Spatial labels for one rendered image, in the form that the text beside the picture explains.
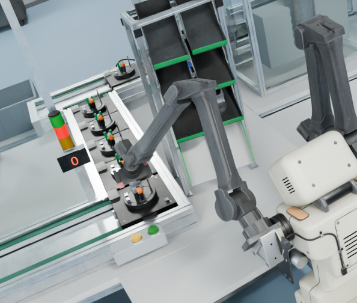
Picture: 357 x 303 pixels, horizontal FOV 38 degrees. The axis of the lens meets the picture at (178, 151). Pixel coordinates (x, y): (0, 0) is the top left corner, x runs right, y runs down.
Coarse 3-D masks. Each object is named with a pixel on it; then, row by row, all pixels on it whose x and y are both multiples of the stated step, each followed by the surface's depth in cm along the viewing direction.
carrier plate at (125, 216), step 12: (144, 180) 224; (156, 180) 222; (120, 192) 221; (168, 192) 212; (120, 204) 214; (156, 204) 208; (168, 204) 206; (120, 216) 207; (132, 216) 205; (144, 216) 204
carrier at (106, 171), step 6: (102, 162) 241; (108, 162) 244; (114, 162) 243; (120, 162) 232; (150, 162) 235; (96, 168) 239; (102, 168) 239; (108, 168) 240; (114, 168) 232; (150, 168) 231; (102, 174) 237; (108, 174) 235; (102, 180) 232; (108, 180) 231; (114, 180) 230; (108, 186) 227; (114, 186) 226; (126, 186) 225
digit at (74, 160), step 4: (76, 152) 205; (68, 156) 204; (72, 156) 205; (76, 156) 206; (68, 160) 205; (72, 160) 206; (76, 160) 206; (80, 160) 207; (72, 164) 207; (76, 164) 207; (80, 164) 208
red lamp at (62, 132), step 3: (63, 126) 199; (66, 126) 201; (54, 129) 199; (57, 129) 198; (60, 129) 198; (63, 129) 199; (66, 129) 200; (57, 132) 199; (60, 132) 199; (63, 132) 199; (66, 132) 200; (57, 135) 200; (60, 135) 200; (63, 135) 200; (66, 135) 201; (60, 138) 201; (63, 138) 200
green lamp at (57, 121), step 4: (60, 112) 198; (56, 116) 196; (60, 116) 197; (52, 120) 196; (56, 120) 196; (60, 120) 197; (52, 124) 198; (56, 124) 197; (60, 124) 198; (56, 128) 198
